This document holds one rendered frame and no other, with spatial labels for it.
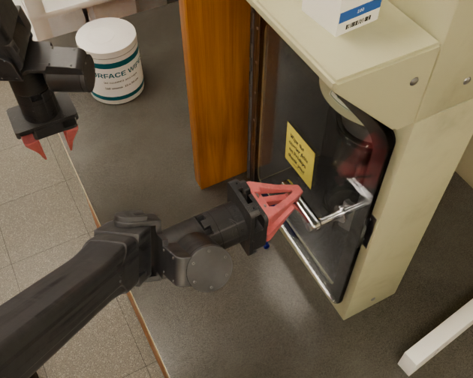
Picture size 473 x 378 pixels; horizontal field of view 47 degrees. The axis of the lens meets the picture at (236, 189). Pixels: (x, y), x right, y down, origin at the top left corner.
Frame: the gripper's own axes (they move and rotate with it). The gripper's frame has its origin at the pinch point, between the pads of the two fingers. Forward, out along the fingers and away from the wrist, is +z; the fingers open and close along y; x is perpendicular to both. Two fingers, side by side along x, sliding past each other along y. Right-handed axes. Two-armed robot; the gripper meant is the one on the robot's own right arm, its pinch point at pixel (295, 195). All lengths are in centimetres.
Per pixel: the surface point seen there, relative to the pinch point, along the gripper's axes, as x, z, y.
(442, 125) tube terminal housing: -10.5, 10.0, 18.9
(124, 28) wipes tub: 64, -3, -13
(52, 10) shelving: 105, -11, -31
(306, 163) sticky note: 3.4, 4.0, 1.0
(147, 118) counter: 50, -5, -27
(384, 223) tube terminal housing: -10.9, 6.4, 2.6
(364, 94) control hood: -10.1, -2.7, 28.6
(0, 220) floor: 117, -53, -123
